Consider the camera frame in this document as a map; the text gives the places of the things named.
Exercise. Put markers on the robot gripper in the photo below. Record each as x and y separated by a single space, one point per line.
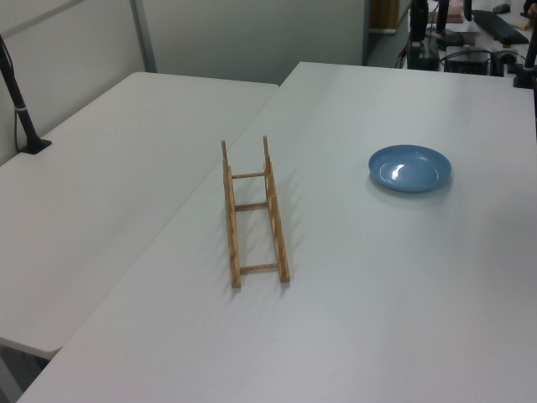
419 9

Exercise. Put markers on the blue plate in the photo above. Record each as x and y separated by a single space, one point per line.
409 170

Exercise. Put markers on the wooden plate rack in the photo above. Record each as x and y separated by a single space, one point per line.
235 273

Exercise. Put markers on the black monitor stand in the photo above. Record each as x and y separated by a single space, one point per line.
441 17

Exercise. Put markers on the dark box with green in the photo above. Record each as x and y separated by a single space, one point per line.
423 59

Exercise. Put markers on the tan wooden board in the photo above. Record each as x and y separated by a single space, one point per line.
384 12

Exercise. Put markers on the pink box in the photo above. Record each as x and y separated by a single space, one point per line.
455 10

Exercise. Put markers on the black computer box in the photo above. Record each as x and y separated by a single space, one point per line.
465 65

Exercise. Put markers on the black keyboard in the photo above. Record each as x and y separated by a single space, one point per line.
499 27

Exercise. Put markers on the dark computer mouse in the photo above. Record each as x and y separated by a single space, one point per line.
501 7

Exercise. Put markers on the grey partition post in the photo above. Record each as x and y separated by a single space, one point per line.
144 38

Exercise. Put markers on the black camera stand with white band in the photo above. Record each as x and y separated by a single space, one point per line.
25 121

